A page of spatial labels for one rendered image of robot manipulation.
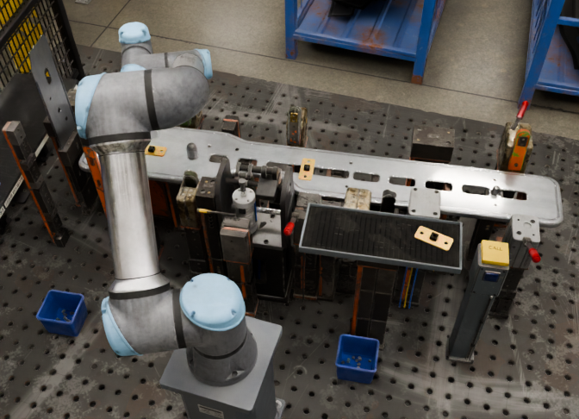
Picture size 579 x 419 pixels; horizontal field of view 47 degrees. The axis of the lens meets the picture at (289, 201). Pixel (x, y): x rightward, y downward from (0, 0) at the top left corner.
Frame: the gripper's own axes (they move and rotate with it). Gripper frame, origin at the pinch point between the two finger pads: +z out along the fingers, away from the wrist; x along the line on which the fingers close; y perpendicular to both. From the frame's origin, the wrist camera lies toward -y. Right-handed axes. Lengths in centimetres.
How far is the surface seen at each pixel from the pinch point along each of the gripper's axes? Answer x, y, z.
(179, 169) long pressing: -6.1, 10.2, 7.4
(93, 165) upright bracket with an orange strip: -16.3, -10.1, -0.7
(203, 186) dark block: -21.9, 23.0, -4.7
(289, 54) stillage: 181, 8, 104
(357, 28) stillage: 194, 44, 90
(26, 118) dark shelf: 4.0, -41.0, 4.7
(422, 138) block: 15, 78, 4
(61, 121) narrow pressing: 0.1, -26.7, 0.4
